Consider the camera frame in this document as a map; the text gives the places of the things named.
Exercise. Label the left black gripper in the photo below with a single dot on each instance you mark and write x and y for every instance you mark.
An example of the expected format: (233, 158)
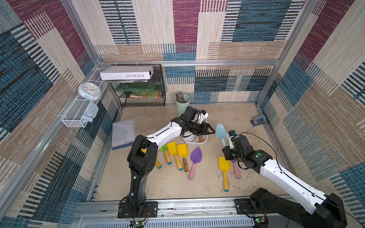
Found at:
(205, 131)

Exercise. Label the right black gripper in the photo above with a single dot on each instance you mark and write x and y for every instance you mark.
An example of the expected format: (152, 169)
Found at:
(229, 152)

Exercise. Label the light blue shovel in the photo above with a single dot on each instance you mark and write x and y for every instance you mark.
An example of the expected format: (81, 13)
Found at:
(221, 133)

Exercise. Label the white plastic storage box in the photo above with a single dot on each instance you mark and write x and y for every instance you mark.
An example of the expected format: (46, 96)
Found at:
(189, 137)

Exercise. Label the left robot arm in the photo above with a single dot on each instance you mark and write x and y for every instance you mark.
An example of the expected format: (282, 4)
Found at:
(143, 154)

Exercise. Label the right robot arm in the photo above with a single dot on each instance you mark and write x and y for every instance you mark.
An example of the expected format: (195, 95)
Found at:
(312, 208)

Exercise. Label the yellow shovel blue tip right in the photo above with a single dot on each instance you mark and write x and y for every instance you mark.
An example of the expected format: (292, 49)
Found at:
(224, 166)

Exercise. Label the yellow shovel far left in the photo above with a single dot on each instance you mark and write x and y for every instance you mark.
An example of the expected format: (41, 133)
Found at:
(158, 165)

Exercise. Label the white FOLIO-02 box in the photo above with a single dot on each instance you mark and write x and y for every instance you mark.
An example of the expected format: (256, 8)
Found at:
(127, 73)

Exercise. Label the green pen holder cup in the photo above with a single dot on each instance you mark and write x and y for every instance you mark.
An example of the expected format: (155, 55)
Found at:
(182, 105)

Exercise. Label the pens in cup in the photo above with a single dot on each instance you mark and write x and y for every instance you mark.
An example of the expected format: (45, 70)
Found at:
(179, 97)

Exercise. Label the grey hole punch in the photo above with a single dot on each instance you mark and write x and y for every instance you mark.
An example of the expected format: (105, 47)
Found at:
(258, 120)

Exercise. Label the colourful book on shelf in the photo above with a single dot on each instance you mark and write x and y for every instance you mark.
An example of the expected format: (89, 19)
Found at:
(150, 94)

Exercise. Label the light blue cloth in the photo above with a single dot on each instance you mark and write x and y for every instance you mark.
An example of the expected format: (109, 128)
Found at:
(90, 113)

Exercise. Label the white round clock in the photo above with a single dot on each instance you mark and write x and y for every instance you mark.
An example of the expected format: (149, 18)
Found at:
(89, 91)

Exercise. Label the purple shovel pink handle right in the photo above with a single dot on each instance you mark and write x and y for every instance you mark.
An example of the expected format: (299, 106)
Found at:
(236, 169)

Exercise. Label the purple shovel pink handle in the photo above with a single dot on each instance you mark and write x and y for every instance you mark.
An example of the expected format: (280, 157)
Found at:
(236, 169)
(196, 157)

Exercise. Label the yellow shovel wooden handle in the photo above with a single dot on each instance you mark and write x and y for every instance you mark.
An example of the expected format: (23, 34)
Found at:
(183, 152)

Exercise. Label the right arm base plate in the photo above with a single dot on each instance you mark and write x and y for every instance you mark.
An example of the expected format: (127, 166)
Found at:
(243, 206)

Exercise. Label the black wire shelf rack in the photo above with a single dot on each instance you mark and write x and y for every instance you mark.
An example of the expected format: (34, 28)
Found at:
(123, 90)

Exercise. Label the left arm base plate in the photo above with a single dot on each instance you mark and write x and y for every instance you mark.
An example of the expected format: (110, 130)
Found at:
(148, 209)

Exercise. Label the white wire wall basket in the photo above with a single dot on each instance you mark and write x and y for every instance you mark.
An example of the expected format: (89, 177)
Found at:
(72, 117)

